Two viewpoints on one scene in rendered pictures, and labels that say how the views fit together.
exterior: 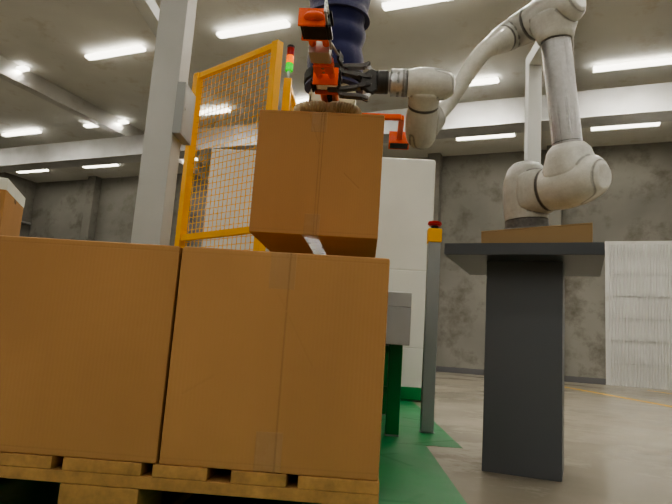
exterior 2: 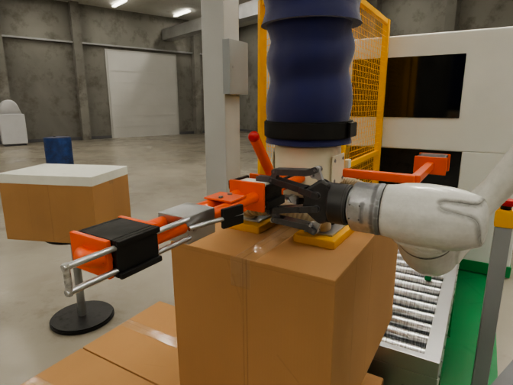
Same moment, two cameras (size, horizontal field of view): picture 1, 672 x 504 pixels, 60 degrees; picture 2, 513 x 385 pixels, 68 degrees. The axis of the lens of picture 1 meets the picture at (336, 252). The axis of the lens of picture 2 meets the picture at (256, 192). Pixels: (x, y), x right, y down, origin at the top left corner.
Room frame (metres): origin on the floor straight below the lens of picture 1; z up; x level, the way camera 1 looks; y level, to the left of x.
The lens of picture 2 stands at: (1.13, -0.29, 1.42)
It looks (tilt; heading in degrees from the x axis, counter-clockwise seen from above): 13 degrees down; 28
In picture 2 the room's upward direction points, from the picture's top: straight up
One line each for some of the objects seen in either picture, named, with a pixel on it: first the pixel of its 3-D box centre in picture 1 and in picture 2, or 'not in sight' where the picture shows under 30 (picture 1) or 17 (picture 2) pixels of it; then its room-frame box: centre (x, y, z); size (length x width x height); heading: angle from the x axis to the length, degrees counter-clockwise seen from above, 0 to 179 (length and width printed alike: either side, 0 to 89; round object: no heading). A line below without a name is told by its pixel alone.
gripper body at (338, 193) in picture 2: (374, 82); (327, 202); (1.80, -0.09, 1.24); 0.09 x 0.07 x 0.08; 86
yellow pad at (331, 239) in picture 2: not in sight; (340, 215); (2.06, -0.04, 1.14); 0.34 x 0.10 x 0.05; 176
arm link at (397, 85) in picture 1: (397, 82); (367, 207); (1.80, -0.16, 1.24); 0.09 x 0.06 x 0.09; 176
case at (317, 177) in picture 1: (323, 195); (301, 286); (2.07, 0.06, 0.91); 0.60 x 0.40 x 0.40; 177
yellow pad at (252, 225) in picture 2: not in sight; (275, 205); (2.08, 0.14, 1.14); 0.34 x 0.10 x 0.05; 176
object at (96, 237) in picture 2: (313, 24); (116, 244); (1.47, 0.10, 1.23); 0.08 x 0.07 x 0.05; 176
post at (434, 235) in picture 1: (430, 328); (488, 319); (2.92, -0.49, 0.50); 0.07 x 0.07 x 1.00; 87
